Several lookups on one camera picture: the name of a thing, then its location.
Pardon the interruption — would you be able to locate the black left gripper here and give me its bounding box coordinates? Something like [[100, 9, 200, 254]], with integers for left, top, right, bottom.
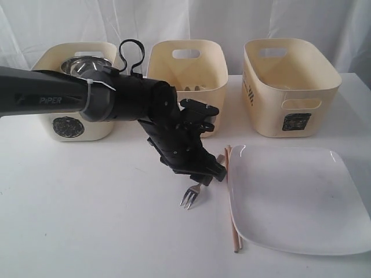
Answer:
[[139, 112, 227, 186]]

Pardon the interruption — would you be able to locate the steel fork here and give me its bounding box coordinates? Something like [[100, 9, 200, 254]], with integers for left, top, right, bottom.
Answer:
[[179, 155, 225, 211]]

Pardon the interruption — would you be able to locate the wooden chopstick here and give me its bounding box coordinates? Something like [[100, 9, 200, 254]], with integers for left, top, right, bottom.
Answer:
[[225, 145, 243, 253], [224, 148, 240, 254]]

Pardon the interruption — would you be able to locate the stainless steel bowl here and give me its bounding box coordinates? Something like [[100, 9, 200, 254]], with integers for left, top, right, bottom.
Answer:
[[60, 56, 112, 77]]

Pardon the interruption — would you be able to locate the steel spoon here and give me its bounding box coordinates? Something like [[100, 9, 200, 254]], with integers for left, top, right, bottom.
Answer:
[[184, 85, 206, 91]]

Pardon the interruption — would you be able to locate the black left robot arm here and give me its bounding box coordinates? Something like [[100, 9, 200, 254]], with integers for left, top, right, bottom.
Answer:
[[1, 67, 227, 182]]

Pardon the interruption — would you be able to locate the white square plate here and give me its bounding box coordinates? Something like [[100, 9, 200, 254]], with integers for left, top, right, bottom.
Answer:
[[228, 145, 370, 255]]

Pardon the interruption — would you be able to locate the cream bin with triangle mark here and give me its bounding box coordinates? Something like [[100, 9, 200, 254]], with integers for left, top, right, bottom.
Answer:
[[147, 39, 228, 138]]

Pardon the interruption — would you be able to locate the cream bin with square mark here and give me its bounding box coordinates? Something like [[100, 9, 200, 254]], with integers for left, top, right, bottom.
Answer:
[[242, 38, 342, 138]]

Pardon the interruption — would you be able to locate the cream bin with circle mark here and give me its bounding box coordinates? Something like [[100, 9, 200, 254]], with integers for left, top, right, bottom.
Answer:
[[33, 42, 117, 142]]

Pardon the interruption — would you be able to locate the white backdrop curtain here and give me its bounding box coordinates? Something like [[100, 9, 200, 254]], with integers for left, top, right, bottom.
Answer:
[[1, 1, 370, 83]]

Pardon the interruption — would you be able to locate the white cable tie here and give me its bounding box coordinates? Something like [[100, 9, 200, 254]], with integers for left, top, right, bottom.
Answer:
[[83, 79, 116, 114]]

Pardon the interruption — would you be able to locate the black camera cable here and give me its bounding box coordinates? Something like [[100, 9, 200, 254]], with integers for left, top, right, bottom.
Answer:
[[118, 39, 145, 75]]

